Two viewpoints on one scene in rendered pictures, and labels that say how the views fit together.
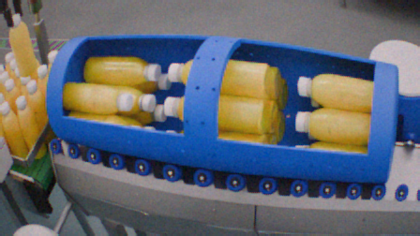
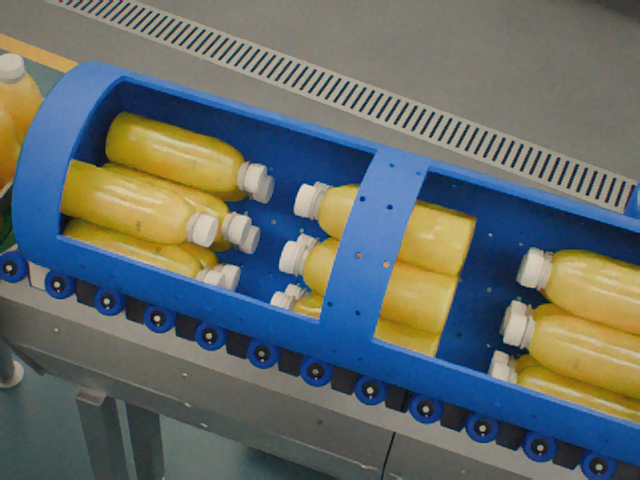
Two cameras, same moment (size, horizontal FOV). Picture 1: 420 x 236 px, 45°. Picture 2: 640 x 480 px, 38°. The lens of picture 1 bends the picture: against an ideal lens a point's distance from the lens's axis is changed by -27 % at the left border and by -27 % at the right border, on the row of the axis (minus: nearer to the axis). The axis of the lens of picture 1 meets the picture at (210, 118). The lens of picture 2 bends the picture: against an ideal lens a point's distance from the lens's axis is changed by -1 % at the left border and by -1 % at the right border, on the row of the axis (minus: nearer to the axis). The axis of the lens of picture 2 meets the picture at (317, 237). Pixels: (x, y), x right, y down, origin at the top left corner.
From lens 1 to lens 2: 0.45 m
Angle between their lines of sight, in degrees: 14
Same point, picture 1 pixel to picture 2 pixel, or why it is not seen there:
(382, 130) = not seen: outside the picture
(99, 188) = (104, 354)
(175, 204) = (253, 401)
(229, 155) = (385, 366)
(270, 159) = (456, 388)
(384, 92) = not seen: outside the picture
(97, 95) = (146, 208)
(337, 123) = (595, 354)
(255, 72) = (452, 237)
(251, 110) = (434, 298)
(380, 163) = not seen: outside the picture
